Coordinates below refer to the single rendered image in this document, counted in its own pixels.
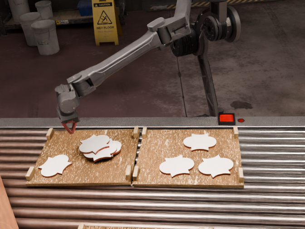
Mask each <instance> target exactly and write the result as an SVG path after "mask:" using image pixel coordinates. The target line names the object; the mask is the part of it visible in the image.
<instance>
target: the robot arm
mask: <svg viewBox="0 0 305 229"><path fill-rule="evenodd" d="M192 2H193V0H177V5H176V9H175V14H174V17H172V18H168V19H164V18H163V17H160V18H157V19H156V20H154V21H153V22H151V23H149V24H148V25H147V26H148V29H149V30H148V31H147V33H145V34H144V35H143V36H142V37H141V38H139V39H138V40H136V41H134V42H133V43H131V44H130V45H128V46H126V47H125V48H123V49H122V50H120V51H119V52H117V53H115V54H114V55H112V56H110V57H109V58H107V59H106V60H104V61H103V62H101V63H99V64H97V65H95V66H93V67H89V68H87V69H86V70H84V71H83V70H82V71H81V72H79V73H78V74H75V75H73V76H72V77H70V78H68V79H67V81H68V84H69V85H70V86H69V85H62V84H61V85H60V86H57V87H56V88H55V94H56V98H57V102H58V108H57V115H58V117H59V120H60V122H61V124H62V125H63V126H64V128H65V129H66V130H67V131H68V132H69V133H70V134H74V131H75V128H76V125H77V123H78V122H80V118H79V115H78V113H77V111H76V110H75V109H76V107H77V106H79V105H80V101H79V99H81V98H85V97H87V96H89V95H90V94H91V92H92V91H94V90H96V87H97V86H99V85H100V84H101V83H102V82H103V81H104V80H105V79H106V78H108V77H109V76H110V75H112V74H113V73H115V72H117V71H118V70H120V69H121V68H123V67H124V66H126V65H128V64H129V63H131V62H132V61H134V60H135V59H137V58H138V57H140V56H142V55H143V54H145V53H146V52H148V51H149V50H151V49H153V48H157V50H159V51H162V50H164V49H165V48H167V47H168V46H170V45H171V44H172V43H173V41H175V40H177V39H179V38H181V37H184V36H186V35H188V34H190V33H191V29H190V27H189V17H190V10H191V3H192ZM88 80H89V81H88ZM71 90H72V91H71ZM68 123H72V129H71V130H70V129H69V128H68V126H67V125H66V124H68Z"/></svg>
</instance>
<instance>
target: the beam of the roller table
mask: <svg viewBox="0 0 305 229"><path fill-rule="evenodd" d="M238 119H244V120H245V121H244V122H242V123H241V122H238V121H237V120H238ZM235 120H236V125H218V117H111V118H80V122H78V123H77V125H76V128H75V129H134V127H135V126H138V128H139V129H143V127H147V129H233V127H234V126H237V128H238V129H305V116H272V117H235ZM50 128H53V129H65V128H64V126H63V125H62V124H61V122H60V120H59V118H0V129H50Z"/></svg>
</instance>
